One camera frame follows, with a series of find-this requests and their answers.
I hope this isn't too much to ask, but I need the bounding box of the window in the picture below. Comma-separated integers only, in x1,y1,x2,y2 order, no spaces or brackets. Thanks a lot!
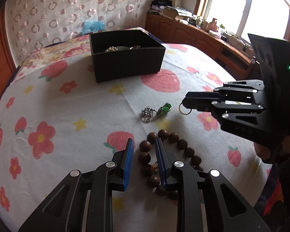
194,0,290,41

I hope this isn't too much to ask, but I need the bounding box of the floral quilt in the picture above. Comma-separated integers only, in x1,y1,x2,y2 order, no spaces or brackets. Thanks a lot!
19,27,150,68

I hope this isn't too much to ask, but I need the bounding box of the pale green jade bangle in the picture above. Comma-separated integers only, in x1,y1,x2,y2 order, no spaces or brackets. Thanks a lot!
115,46,132,51

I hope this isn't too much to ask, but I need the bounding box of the pink bottle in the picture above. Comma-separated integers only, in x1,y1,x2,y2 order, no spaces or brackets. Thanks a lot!
206,18,218,32

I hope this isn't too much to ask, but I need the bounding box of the strawberry flower print bedsheet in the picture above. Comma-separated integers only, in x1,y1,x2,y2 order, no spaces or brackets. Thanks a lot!
0,44,270,231

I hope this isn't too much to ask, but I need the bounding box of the stack of books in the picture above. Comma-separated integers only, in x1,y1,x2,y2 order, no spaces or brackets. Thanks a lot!
148,0,193,20

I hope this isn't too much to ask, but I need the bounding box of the blue plastic bag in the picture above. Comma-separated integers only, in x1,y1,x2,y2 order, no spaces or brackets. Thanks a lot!
80,21,105,35

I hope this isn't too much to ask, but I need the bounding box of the brown wooden bead bracelet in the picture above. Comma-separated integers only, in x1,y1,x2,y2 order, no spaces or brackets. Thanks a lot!
137,129,205,201

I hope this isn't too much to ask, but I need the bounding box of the right hand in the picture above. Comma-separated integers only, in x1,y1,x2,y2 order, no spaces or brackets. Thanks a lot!
253,136,290,164

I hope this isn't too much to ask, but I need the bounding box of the pink circle pattern curtain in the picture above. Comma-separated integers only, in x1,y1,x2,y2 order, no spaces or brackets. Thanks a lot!
5,0,142,65

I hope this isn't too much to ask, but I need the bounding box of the black jewelry box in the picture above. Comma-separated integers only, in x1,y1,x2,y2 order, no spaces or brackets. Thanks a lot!
90,29,166,83

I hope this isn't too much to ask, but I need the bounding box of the wooden side cabinet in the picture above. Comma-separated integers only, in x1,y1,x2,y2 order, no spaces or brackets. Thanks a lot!
145,13,261,80

